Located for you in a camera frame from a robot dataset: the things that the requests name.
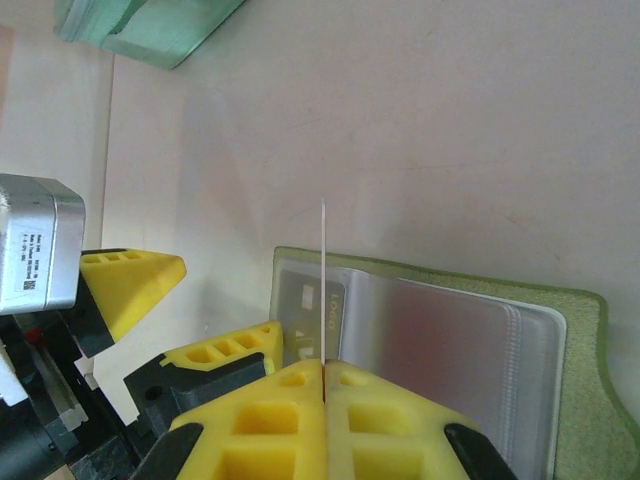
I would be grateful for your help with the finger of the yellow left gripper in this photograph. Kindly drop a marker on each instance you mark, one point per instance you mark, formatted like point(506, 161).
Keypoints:
point(220, 350)
point(135, 285)

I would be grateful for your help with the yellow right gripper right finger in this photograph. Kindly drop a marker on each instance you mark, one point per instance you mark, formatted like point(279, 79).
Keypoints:
point(390, 430)

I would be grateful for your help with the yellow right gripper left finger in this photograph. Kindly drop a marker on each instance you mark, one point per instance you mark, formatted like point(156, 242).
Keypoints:
point(270, 425)

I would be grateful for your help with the white card red circle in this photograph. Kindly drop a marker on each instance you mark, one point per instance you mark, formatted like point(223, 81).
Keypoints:
point(325, 280)

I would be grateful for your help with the clear plastic bag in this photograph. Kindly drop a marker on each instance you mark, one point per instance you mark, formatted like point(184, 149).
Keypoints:
point(585, 360)

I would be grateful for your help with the mint green zip pouch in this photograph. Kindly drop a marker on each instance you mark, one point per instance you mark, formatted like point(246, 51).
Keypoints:
point(150, 35)

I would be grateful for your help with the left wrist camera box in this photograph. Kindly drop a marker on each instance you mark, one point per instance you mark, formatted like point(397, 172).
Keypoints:
point(35, 240)

